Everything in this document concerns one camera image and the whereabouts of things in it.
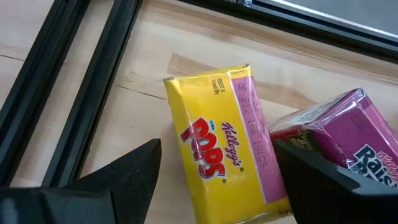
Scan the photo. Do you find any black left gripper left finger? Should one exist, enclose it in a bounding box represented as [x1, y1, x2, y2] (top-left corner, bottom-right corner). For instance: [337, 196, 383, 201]
[63, 138, 162, 224]

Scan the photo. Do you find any yellow Corn Pops cereal box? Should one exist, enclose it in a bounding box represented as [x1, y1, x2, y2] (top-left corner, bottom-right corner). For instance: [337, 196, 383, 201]
[163, 63, 294, 224]

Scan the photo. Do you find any purple Raisin Bran cereal box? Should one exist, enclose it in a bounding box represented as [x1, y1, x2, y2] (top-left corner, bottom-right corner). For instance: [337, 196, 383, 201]
[266, 88, 398, 189]

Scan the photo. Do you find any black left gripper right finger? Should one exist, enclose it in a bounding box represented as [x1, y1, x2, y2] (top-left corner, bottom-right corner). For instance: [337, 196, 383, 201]
[273, 139, 360, 224]

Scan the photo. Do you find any black aluminium frame rail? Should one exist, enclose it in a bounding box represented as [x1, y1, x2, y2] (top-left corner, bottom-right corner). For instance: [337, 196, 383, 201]
[41, 0, 144, 189]
[0, 0, 91, 187]
[178, 0, 398, 65]

